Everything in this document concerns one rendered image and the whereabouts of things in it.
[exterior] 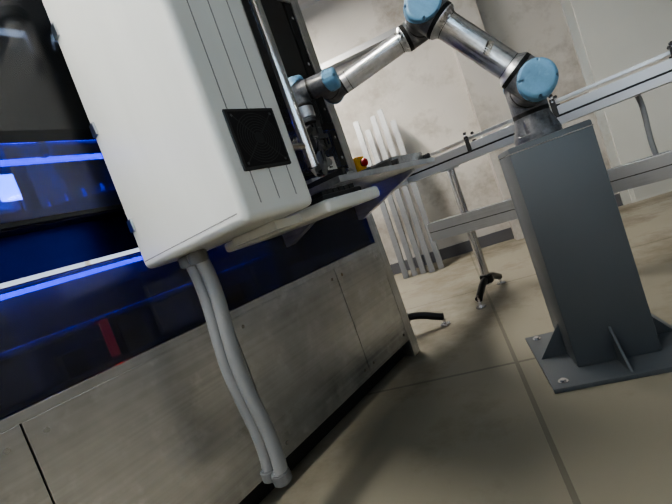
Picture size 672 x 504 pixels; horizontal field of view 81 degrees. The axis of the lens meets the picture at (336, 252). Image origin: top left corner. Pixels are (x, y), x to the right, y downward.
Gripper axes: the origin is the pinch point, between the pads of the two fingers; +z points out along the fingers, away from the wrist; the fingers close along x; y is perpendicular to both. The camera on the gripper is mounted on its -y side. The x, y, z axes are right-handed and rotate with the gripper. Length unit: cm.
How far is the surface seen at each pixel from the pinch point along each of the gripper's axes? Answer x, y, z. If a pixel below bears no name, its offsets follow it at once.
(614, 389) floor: -67, 16, 92
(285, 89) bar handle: -35, -46, -13
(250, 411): -3, -61, 55
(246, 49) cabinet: -35, -54, -20
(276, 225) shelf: -27, -54, 14
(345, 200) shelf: -37, -41, 14
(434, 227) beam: 24, 125, 42
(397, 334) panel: 18, 39, 78
